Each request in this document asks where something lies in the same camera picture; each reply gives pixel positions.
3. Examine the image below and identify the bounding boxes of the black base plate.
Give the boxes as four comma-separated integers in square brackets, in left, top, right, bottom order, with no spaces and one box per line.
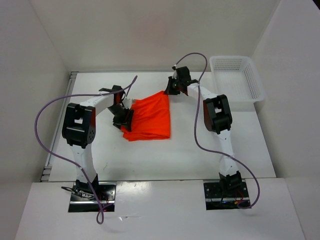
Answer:
[203,180,250,202]
[70,182,116,205]

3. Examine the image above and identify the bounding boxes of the purple cable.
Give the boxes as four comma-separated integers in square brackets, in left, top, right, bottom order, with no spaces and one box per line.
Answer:
[173,52,261,210]
[34,75,139,224]

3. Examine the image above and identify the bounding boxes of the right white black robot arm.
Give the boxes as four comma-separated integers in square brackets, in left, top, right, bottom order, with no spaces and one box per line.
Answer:
[164,66,242,197]

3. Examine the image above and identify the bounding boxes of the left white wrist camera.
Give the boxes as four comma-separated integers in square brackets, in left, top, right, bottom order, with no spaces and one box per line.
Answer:
[122,98,136,109]

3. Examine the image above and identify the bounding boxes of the white perforated plastic basket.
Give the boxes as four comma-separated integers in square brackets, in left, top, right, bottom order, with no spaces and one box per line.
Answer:
[209,55,266,104]

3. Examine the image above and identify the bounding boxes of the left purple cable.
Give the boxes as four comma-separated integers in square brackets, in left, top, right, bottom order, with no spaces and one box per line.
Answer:
[34,75,139,224]

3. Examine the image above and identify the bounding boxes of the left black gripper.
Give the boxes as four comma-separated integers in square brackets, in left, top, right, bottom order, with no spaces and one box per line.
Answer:
[107,104,135,133]

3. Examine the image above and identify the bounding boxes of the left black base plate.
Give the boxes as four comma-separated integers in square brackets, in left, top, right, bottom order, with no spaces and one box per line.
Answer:
[70,182,116,205]

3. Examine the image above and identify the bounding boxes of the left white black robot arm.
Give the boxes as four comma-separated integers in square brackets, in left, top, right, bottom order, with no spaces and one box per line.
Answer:
[62,85,134,200]

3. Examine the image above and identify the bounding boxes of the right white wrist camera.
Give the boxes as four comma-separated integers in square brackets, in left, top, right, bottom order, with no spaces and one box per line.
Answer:
[172,64,180,79]

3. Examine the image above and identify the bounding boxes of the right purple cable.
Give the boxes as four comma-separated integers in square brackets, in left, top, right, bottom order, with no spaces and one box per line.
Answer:
[173,52,261,210]

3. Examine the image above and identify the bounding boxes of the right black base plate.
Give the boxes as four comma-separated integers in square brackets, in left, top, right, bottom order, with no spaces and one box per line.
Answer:
[203,180,250,202]

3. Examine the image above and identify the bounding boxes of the orange mesh shorts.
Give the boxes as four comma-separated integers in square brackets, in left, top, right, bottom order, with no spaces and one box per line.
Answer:
[121,91,171,142]

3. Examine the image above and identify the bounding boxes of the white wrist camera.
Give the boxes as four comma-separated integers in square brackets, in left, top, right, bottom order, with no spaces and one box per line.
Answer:
[172,64,180,79]
[122,98,136,109]

